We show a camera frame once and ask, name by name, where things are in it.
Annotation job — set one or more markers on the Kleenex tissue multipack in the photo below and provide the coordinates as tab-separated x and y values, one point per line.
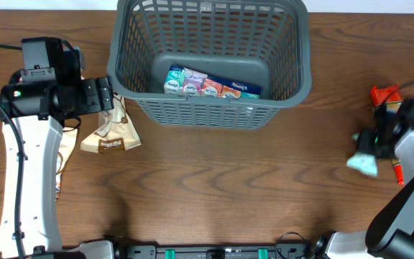
186	82

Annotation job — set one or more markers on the treat bag bottom left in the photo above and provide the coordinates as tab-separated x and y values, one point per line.
67	145

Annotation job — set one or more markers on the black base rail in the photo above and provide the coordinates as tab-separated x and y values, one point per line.
124	248

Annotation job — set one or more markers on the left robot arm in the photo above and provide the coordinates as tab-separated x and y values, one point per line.
29	217

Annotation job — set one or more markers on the spaghetti pack red ends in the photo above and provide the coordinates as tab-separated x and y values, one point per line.
389	99

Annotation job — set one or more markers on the small teal wipes packet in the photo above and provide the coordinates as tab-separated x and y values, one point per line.
363	160

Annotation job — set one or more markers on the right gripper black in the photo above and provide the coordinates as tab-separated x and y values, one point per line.
364	143

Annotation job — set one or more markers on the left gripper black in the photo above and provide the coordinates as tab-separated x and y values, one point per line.
98	94

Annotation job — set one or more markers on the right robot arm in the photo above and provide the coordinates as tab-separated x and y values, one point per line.
391	232

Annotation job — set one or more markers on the grey plastic basket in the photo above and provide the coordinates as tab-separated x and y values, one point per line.
265	43

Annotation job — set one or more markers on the treat bag beige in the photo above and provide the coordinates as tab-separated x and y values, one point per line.
116	132

